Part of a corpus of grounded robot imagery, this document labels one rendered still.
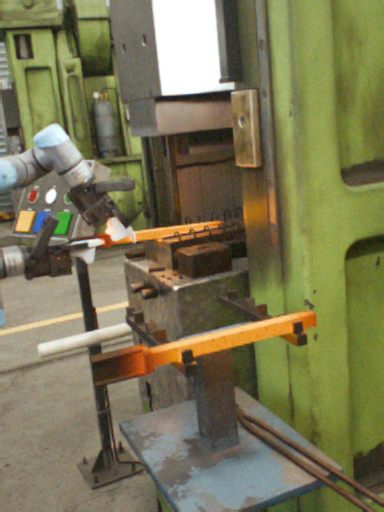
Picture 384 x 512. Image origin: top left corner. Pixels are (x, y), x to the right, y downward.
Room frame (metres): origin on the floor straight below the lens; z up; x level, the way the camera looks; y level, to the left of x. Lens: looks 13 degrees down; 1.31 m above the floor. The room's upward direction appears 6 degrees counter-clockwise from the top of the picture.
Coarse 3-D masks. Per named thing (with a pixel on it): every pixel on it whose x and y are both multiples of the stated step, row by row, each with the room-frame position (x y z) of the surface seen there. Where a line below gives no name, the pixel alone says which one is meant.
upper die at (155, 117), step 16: (176, 96) 1.58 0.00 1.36; (192, 96) 1.59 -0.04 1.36; (208, 96) 1.61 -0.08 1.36; (224, 96) 1.63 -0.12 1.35; (128, 112) 1.73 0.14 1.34; (144, 112) 1.62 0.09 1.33; (160, 112) 1.55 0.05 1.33; (176, 112) 1.57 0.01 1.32; (192, 112) 1.59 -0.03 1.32; (208, 112) 1.61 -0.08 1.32; (224, 112) 1.63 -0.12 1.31; (144, 128) 1.63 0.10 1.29; (160, 128) 1.55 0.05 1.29; (176, 128) 1.57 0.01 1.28; (192, 128) 1.59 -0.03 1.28; (208, 128) 1.61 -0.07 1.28; (224, 128) 1.63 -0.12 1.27
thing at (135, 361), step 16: (272, 320) 0.99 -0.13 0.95; (288, 320) 0.99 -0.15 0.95; (304, 320) 1.00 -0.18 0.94; (208, 336) 0.95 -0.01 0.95; (224, 336) 0.94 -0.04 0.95; (240, 336) 0.95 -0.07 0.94; (256, 336) 0.96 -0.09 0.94; (272, 336) 0.97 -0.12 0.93; (112, 352) 0.89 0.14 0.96; (128, 352) 0.88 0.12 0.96; (144, 352) 0.89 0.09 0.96; (160, 352) 0.90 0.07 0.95; (176, 352) 0.91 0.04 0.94; (208, 352) 0.93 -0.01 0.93; (96, 368) 0.87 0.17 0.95; (112, 368) 0.88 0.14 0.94; (128, 368) 0.89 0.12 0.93; (144, 368) 0.89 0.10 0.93; (96, 384) 0.86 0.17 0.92
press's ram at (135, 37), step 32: (128, 0) 1.64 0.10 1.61; (160, 0) 1.51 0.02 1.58; (192, 0) 1.55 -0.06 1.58; (128, 32) 1.66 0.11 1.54; (160, 32) 1.51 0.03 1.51; (192, 32) 1.55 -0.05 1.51; (128, 64) 1.69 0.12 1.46; (160, 64) 1.51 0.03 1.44; (192, 64) 1.54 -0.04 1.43; (128, 96) 1.72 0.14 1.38; (160, 96) 1.52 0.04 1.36
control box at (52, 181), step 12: (96, 168) 1.99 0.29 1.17; (108, 168) 2.04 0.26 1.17; (48, 180) 2.10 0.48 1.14; (60, 180) 2.06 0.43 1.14; (96, 180) 1.99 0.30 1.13; (24, 192) 2.16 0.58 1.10; (60, 192) 2.03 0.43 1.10; (24, 204) 2.13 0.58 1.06; (36, 204) 2.09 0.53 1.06; (48, 204) 2.04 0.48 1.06; (60, 204) 2.00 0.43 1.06; (72, 204) 1.96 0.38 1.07; (36, 216) 2.06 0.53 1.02; (84, 216) 1.93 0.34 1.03; (12, 228) 2.11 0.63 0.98; (72, 228) 1.91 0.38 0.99; (84, 228) 1.93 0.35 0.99
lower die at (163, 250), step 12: (216, 228) 1.66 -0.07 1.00; (228, 228) 1.67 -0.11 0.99; (240, 228) 1.65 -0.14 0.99; (144, 240) 1.72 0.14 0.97; (156, 240) 1.64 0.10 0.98; (168, 240) 1.58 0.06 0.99; (192, 240) 1.58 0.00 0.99; (204, 240) 1.59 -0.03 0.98; (216, 240) 1.61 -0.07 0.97; (228, 240) 1.62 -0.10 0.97; (156, 252) 1.64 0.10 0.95; (168, 252) 1.56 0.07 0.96; (240, 252) 1.64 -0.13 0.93; (168, 264) 1.57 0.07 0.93
